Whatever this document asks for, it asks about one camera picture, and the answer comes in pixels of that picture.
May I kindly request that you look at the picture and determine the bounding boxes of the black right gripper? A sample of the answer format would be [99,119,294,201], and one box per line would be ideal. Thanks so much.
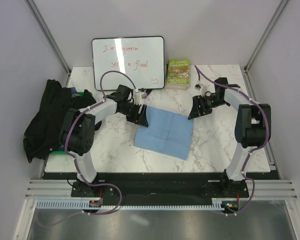
[188,94,228,120]

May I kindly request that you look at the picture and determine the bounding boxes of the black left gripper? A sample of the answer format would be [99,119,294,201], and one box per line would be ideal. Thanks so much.
[119,102,148,128]

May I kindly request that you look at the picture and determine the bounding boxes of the light blue long sleeve shirt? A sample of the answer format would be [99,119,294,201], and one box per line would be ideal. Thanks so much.
[134,106,194,161]

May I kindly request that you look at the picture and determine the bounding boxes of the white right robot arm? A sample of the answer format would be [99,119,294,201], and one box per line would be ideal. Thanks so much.
[188,77,272,197]

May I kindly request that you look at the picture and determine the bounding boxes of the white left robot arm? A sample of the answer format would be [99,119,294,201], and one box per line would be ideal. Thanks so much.
[59,84,149,197]

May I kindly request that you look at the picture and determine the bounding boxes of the black long sleeve shirt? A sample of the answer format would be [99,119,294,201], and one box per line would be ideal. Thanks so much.
[23,79,96,163]

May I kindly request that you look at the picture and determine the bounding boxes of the green treehouse book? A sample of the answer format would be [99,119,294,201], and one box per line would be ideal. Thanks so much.
[165,59,191,90]

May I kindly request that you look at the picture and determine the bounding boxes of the small whiteboard with stand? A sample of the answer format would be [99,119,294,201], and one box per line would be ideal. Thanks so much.
[91,36,166,91]

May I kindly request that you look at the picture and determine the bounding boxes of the green plastic bin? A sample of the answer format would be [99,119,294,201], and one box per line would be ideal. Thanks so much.
[52,88,96,156]

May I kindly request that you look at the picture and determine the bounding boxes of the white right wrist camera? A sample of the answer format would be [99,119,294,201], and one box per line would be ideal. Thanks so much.
[194,83,208,96]

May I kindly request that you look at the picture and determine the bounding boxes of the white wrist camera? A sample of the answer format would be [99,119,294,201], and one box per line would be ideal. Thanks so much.
[132,89,148,105]
[194,83,208,96]

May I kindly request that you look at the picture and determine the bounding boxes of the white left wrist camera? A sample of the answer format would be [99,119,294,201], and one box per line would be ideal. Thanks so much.
[132,89,148,105]

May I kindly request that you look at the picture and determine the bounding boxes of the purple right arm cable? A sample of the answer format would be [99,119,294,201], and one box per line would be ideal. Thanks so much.
[194,65,270,216]

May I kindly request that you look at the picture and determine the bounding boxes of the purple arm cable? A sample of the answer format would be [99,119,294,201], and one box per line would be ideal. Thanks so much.
[64,71,138,187]
[194,65,270,216]

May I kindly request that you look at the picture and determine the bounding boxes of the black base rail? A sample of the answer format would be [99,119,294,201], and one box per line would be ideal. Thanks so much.
[43,172,249,205]

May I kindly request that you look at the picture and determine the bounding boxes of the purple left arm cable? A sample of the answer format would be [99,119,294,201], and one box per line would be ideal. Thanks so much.
[64,71,138,187]

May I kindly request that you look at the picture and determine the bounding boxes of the white slotted cable duct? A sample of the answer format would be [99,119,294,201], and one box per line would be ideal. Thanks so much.
[35,198,240,211]

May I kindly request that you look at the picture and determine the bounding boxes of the left aluminium frame post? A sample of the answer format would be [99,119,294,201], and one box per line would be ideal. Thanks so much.
[25,0,71,76]

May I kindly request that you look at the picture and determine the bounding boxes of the aluminium frame post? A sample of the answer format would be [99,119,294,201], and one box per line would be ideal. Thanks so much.
[25,0,71,76]
[243,0,290,73]

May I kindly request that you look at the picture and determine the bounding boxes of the right aluminium frame post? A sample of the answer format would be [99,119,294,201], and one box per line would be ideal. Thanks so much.
[243,0,290,73]

